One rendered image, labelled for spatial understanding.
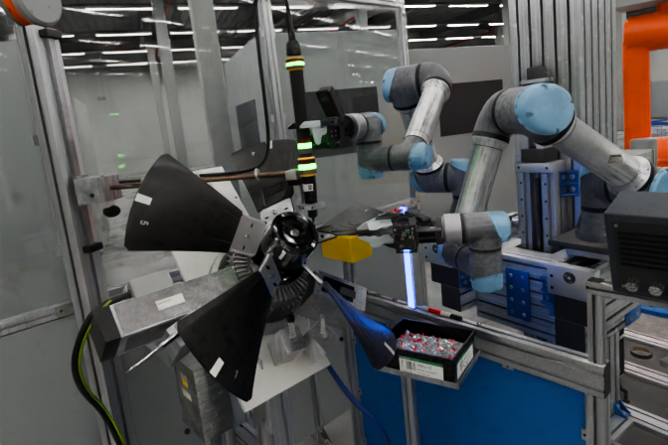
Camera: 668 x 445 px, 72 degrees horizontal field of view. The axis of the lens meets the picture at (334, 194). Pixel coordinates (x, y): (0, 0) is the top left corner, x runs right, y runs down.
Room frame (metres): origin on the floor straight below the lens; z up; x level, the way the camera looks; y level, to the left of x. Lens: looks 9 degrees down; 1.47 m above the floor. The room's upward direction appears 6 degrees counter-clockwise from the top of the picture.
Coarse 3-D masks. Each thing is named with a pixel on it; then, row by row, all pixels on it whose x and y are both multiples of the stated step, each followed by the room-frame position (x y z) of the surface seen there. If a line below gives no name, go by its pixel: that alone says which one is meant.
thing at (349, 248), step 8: (328, 240) 1.59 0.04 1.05; (336, 240) 1.56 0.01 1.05; (344, 240) 1.53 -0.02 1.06; (352, 240) 1.51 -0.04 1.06; (360, 240) 1.53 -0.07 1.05; (328, 248) 1.59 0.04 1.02; (336, 248) 1.56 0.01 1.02; (344, 248) 1.53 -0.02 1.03; (352, 248) 1.51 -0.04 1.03; (360, 248) 1.53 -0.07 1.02; (368, 248) 1.56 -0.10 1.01; (328, 256) 1.60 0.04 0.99; (336, 256) 1.57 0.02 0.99; (344, 256) 1.53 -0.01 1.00; (352, 256) 1.51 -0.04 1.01; (360, 256) 1.53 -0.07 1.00; (368, 256) 1.56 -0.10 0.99
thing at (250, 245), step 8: (240, 224) 1.05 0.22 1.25; (248, 224) 1.05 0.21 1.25; (256, 224) 1.06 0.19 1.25; (264, 224) 1.06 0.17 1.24; (240, 232) 1.05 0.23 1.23; (248, 232) 1.05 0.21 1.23; (256, 232) 1.06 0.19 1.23; (240, 240) 1.05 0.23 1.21; (248, 240) 1.05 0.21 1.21; (256, 240) 1.06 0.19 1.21; (232, 248) 1.04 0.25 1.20; (240, 248) 1.05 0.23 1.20; (248, 248) 1.05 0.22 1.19; (256, 248) 1.06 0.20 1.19
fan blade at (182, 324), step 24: (240, 288) 0.89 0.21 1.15; (264, 288) 0.96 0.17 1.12; (216, 312) 0.83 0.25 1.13; (240, 312) 0.88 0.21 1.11; (264, 312) 0.95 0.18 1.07; (192, 336) 0.78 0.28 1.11; (216, 336) 0.81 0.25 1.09; (240, 336) 0.86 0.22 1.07; (216, 360) 0.80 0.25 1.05; (240, 360) 0.84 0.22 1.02; (240, 384) 0.82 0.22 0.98
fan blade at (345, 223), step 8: (352, 208) 1.33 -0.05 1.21; (360, 208) 1.33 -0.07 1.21; (368, 208) 1.33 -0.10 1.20; (336, 216) 1.29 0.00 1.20; (344, 216) 1.28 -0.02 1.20; (352, 216) 1.27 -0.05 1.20; (360, 216) 1.27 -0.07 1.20; (368, 216) 1.27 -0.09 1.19; (376, 216) 1.27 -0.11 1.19; (328, 224) 1.21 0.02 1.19; (336, 224) 1.20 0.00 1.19; (344, 224) 1.19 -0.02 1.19; (352, 224) 1.19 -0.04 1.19; (360, 224) 1.20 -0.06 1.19; (328, 232) 1.15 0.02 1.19; (336, 232) 1.13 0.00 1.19; (344, 232) 1.14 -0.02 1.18; (352, 232) 1.14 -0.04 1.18; (360, 232) 1.14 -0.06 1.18; (368, 232) 1.15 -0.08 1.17; (376, 232) 1.16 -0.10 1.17; (392, 232) 1.18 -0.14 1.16
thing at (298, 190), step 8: (288, 176) 1.14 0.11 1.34; (296, 176) 1.13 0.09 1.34; (288, 184) 1.13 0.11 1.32; (296, 184) 1.13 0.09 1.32; (296, 192) 1.13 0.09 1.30; (296, 200) 1.13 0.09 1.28; (304, 200) 1.15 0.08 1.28; (304, 208) 1.11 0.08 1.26; (312, 208) 1.10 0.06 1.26; (320, 208) 1.11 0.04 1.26
